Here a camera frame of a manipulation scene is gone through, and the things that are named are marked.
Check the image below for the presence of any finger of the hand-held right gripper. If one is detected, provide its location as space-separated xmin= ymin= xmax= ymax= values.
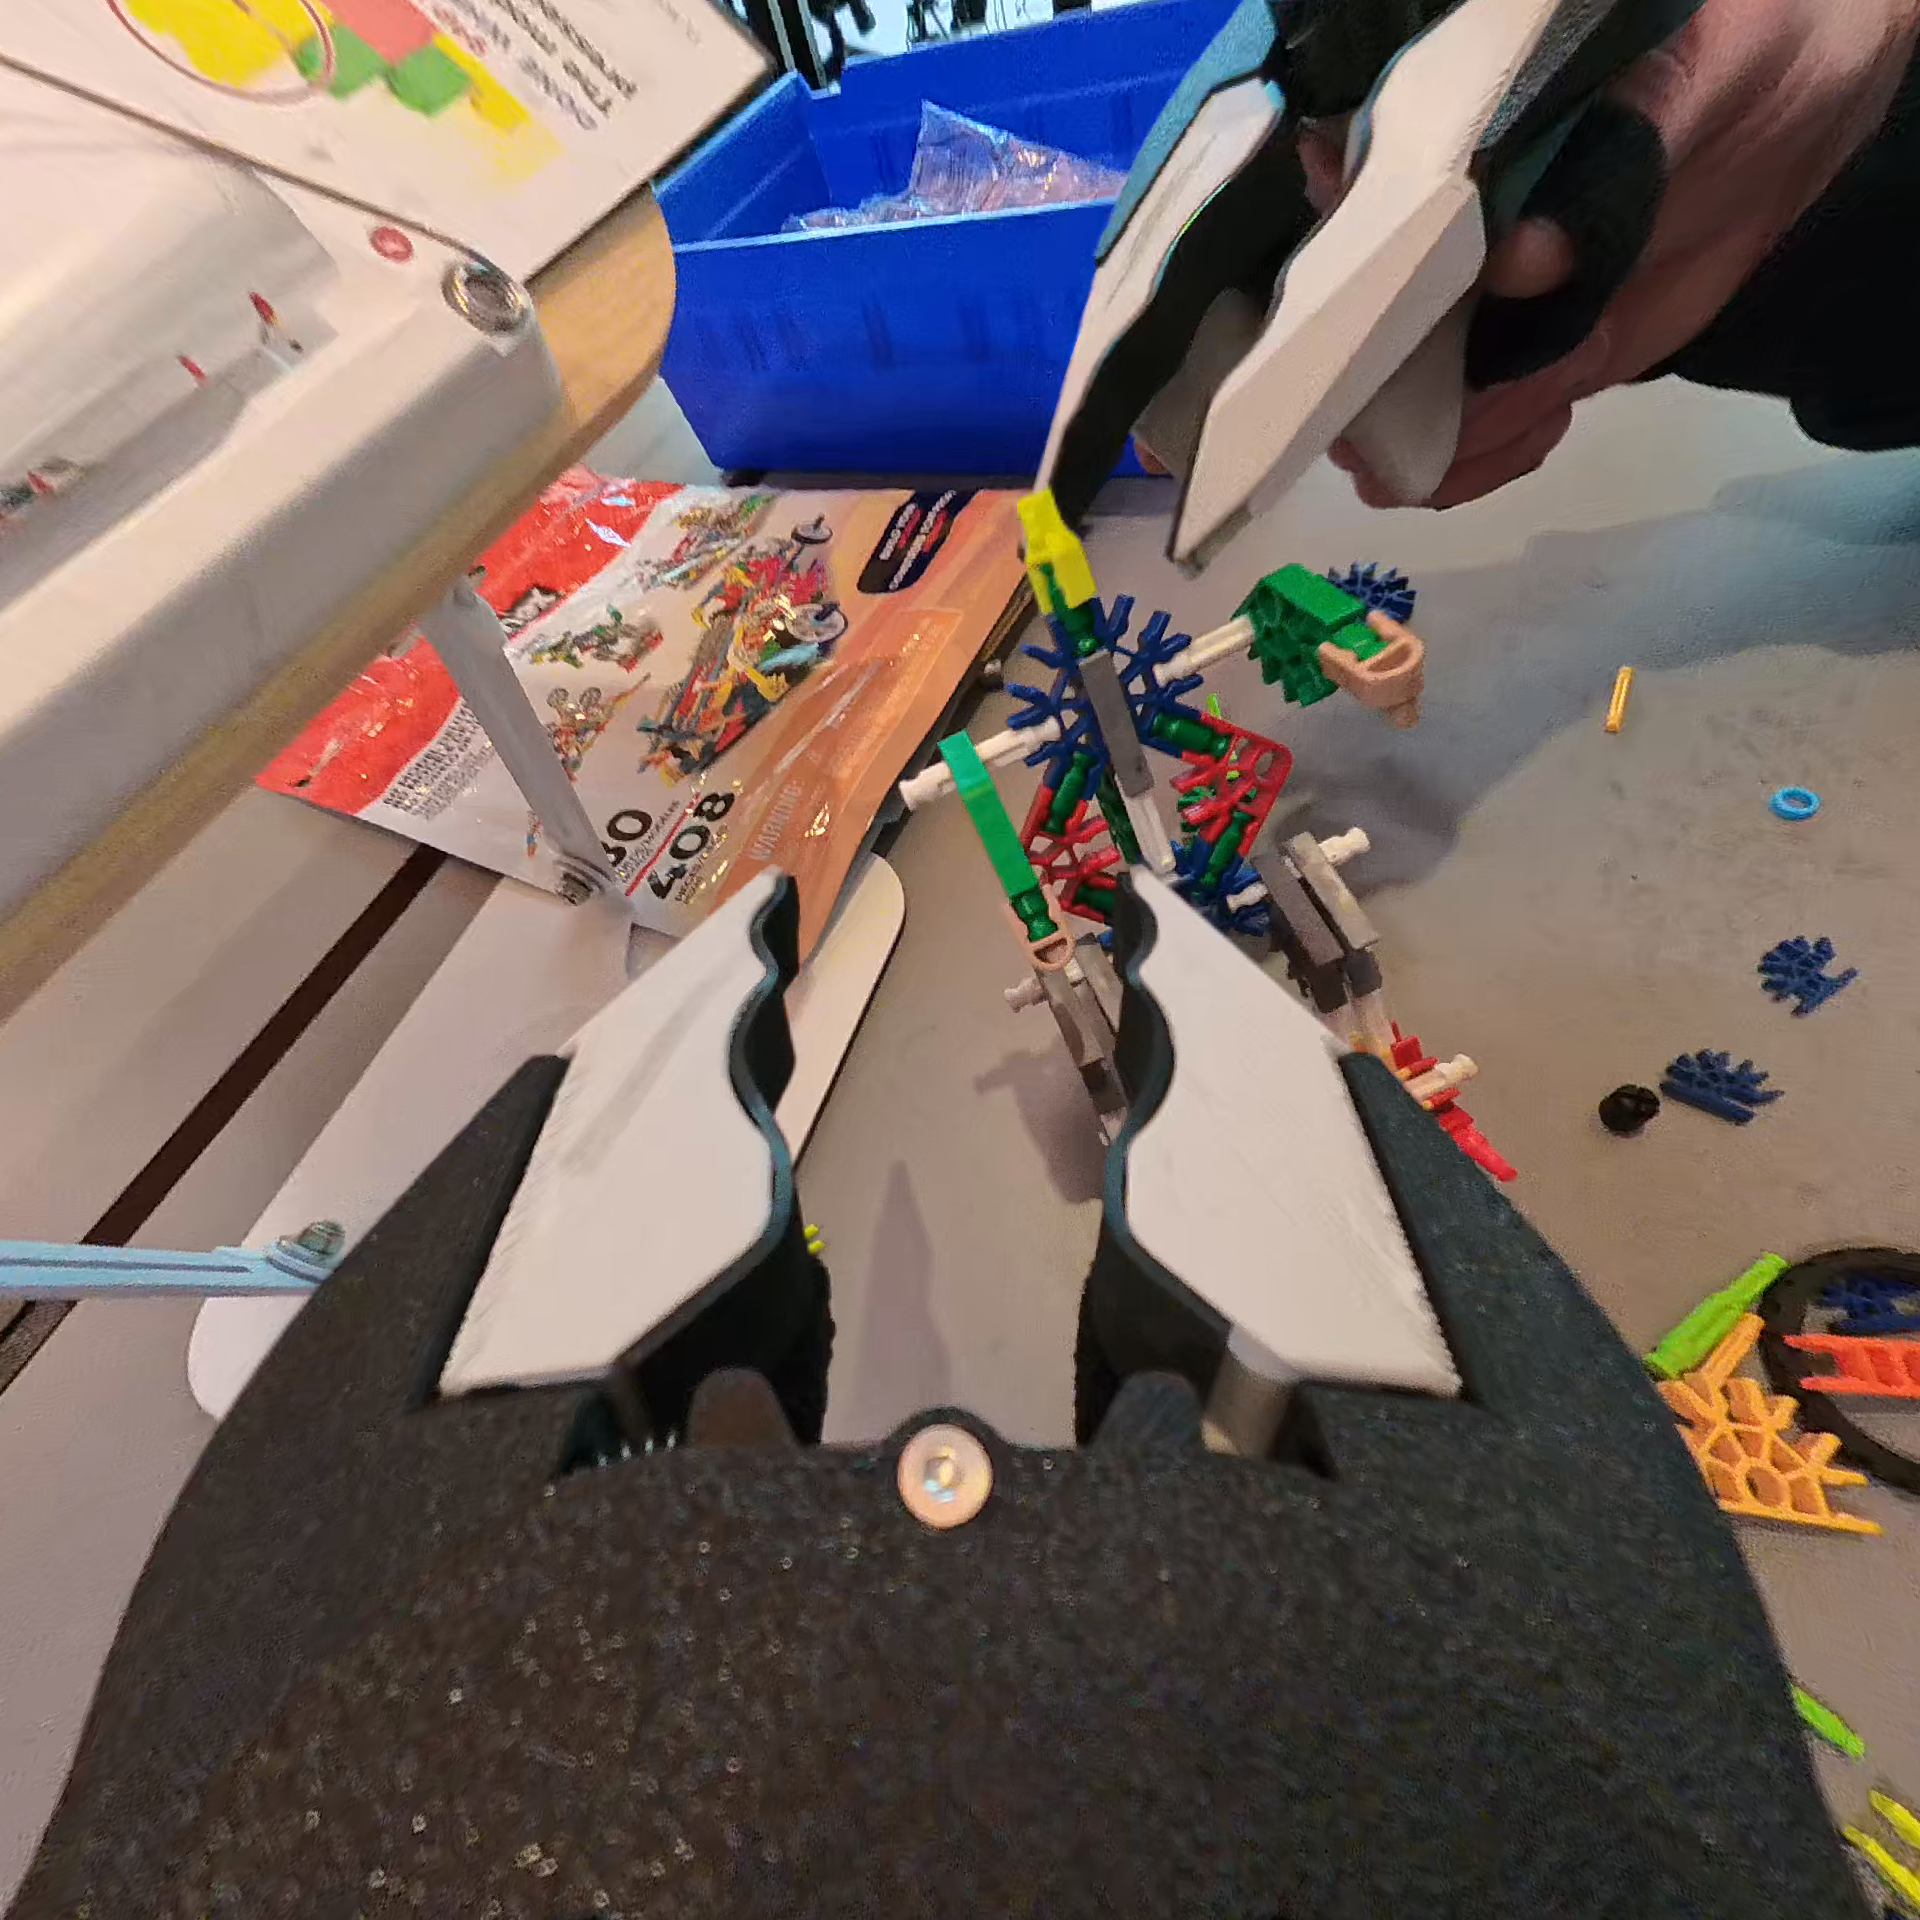
xmin=1035 ymin=76 xmax=1292 ymax=528
xmin=1167 ymin=0 xmax=1560 ymax=575

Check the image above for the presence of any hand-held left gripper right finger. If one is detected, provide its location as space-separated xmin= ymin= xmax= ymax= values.
xmin=1077 ymin=871 xmax=1465 ymax=1455

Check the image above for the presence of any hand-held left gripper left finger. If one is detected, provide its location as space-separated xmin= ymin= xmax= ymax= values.
xmin=439 ymin=871 xmax=800 ymax=1397

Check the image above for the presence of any yellow clip connector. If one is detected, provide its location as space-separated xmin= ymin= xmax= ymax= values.
xmin=1016 ymin=486 xmax=1087 ymax=618

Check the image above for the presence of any multicoloured construction toy model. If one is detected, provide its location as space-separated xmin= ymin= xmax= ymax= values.
xmin=900 ymin=562 xmax=1517 ymax=1186

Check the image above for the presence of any person's right forearm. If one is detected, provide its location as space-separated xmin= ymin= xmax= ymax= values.
xmin=1656 ymin=60 xmax=1920 ymax=453

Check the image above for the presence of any person's right hand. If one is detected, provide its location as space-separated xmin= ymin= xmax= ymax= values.
xmin=1431 ymin=0 xmax=1920 ymax=512

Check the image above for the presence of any clear plastic bag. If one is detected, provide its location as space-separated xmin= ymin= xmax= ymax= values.
xmin=779 ymin=103 xmax=1127 ymax=232

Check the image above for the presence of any blue plastic bin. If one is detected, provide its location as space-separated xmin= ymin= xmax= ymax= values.
xmin=655 ymin=0 xmax=1248 ymax=483

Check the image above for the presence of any small blue fan connector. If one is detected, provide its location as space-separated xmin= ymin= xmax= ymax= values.
xmin=1758 ymin=936 xmax=1859 ymax=1016
xmin=1659 ymin=1050 xmax=1784 ymax=1126

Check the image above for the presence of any black rubber tyre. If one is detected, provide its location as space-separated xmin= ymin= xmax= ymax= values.
xmin=1755 ymin=1245 xmax=1920 ymax=1478

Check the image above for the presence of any K'nex instruction bag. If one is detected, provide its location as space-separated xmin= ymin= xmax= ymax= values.
xmin=259 ymin=469 xmax=1038 ymax=962

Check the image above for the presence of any large yellow fan connector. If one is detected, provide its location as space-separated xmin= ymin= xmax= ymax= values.
xmin=1656 ymin=1318 xmax=1883 ymax=1536

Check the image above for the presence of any orange connector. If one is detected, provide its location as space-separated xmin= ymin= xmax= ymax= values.
xmin=1782 ymin=1332 xmax=1920 ymax=1400

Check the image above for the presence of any printed white board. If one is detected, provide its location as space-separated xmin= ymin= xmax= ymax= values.
xmin=0 ymin=0 xmax=775 ymax=279

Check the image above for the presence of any lime clip connector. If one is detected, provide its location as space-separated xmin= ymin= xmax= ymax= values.
xmin=1843 ymin=1787 xmax=1920 ymax=1907

